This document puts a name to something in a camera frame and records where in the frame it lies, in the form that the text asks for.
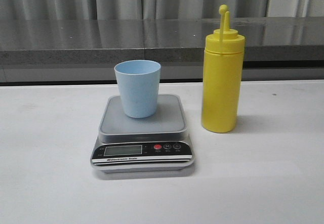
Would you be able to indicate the yellow squeeze bottle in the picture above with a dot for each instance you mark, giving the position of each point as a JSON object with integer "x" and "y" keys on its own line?
{"x": 222, "y": 72}

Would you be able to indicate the grey stone counter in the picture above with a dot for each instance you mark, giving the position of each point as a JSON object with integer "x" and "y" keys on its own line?
{"x": 38, "y": 52}

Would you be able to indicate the light blue plastic cup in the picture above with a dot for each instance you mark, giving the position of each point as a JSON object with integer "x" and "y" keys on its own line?
{"x": 138, "y": 85}

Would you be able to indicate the silver digital kitchen scale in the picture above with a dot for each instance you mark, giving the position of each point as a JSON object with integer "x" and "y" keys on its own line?
{"x": 159, "y": 142}

